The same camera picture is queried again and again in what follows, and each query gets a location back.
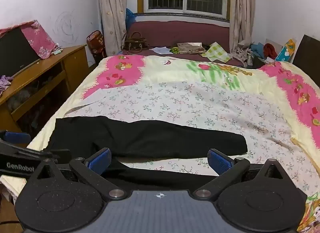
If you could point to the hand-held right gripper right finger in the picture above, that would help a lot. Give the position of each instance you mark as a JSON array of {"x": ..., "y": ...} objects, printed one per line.
[{"x": 220, "y": 164}]

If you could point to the white papers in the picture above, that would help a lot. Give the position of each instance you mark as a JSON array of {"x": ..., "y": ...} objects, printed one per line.
[{"x": 161, "y": 50}]

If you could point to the blue plastic bag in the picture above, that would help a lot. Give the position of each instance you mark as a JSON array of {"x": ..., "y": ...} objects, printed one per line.
[{"x": 130, "y": 19}]

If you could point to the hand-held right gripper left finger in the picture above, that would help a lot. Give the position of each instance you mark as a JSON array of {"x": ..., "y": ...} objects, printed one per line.
[{"x": 100, "y": 160}]

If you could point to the dark brown board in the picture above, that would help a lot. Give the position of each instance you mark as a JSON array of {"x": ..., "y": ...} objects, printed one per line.
[{"x": 307, "y": 52}]

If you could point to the beige curtain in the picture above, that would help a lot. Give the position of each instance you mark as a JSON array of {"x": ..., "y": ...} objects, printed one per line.
[
  {"x": 112, "y": 10},
  {"x": 241, "y": 10}
]

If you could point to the red cloth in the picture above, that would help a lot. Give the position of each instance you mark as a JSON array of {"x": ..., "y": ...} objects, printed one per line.
[{"x": 270, "y": 50}]

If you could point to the black television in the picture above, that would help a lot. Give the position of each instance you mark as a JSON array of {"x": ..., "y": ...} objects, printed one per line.
[{"x": 15, "y": 52}]

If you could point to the cream bed skirt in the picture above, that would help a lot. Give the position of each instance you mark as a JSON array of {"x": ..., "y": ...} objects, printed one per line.
[{"x": 11, "y": 185}]

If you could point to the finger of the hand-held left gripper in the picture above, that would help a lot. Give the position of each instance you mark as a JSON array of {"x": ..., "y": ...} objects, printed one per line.
[{"x": 17, "y": 137}]

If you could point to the colourful printed box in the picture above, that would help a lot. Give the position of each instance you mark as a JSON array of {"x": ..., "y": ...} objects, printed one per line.
[{"x": 286, "y": 51}]

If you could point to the pile of clothes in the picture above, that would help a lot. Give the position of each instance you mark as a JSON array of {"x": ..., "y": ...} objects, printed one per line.
[{"x": 246, "y": 52}]

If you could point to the maroon window seat cover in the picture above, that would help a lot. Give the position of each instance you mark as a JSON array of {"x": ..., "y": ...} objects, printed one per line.
[{"x": 175, "y": 31}]

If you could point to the brown handbag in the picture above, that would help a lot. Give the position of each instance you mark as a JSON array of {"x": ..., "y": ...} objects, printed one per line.
[{"x": 135, "y": 44}]

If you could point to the wooden tv cabinet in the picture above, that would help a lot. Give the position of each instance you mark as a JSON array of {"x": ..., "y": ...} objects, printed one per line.
[{"x": 50, "y": 72}]

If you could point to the television with pink cover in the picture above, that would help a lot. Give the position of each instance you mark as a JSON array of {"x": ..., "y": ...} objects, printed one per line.
[{"x": 41, "y": 40}]

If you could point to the small white tube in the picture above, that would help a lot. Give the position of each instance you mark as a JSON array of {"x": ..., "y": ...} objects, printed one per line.
[{"x": 56, "y": 52}]

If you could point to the grey cloth bundle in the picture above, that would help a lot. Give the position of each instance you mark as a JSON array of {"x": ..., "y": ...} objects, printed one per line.
[{"x": 21, "y": 99}]

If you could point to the black pants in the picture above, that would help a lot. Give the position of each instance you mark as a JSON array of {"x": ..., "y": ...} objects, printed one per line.
[{"x": 150, "y": 137}]

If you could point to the pink yellow cartoon bedsheet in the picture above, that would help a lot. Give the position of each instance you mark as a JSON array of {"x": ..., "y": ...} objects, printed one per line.
[{"x": 175, "y": 69}]

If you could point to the purple cloth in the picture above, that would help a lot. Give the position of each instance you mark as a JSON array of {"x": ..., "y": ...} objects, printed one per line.
[{"x": 4, "y": 82}]

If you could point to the white floral bedsheet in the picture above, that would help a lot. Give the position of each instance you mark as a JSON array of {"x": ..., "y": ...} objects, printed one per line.
[{"x": 187, "y": 102}]

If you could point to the red bag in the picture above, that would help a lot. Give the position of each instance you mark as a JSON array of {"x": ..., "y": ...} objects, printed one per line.
[{"x": 95, "y": 41}]

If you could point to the green checked cloth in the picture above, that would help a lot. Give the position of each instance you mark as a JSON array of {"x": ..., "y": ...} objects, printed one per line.
[{"x": 217, "y": 52}]

